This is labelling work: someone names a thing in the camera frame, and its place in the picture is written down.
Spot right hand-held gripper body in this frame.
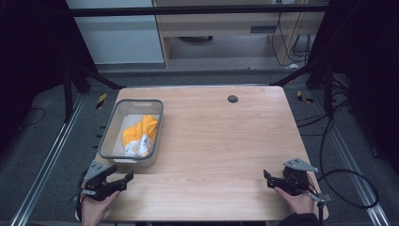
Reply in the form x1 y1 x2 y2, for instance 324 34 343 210
276 157 320 197

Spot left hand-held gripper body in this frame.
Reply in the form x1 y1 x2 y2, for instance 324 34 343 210
80 159 111 202

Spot grey plastic basket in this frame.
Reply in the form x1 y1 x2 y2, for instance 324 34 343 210
97 98 165 169

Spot yellow and white cloth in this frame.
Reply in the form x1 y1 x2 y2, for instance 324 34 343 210
121 114 160 158

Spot person's right hand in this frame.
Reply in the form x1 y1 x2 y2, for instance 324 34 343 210
273 173 316 217

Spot person's left hand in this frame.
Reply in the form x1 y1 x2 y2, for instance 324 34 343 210
79 183 121 226

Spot yellow and black tape strip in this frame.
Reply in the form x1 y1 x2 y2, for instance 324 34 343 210
95 92 108 110
295 89 315 105

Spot black metal stand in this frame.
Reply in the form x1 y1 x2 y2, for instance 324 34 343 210
268 57 336 121
61 62 127 124

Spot dark curtain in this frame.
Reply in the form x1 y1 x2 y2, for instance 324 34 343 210
309 0 399 175
0 0 97 154

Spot white cabinet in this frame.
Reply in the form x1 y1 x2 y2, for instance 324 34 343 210
65 0 166 66

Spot light wooden desk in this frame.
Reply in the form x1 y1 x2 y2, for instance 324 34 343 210
152 0 331 69

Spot black horizontal bar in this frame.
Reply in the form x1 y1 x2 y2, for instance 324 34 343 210
69 4 329 18

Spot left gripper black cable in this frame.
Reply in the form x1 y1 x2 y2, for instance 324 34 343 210
74 170 88 222

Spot metal floor rail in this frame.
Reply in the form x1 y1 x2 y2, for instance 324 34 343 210
312 89 391 226
9 93 87 226

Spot thin black floor cable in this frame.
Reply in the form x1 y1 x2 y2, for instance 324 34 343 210
18 107 47 128

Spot black looped cable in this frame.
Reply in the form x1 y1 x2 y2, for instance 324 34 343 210
319 117 379 210

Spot hanging black cables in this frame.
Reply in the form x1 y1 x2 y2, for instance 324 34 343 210
270 0 312 68

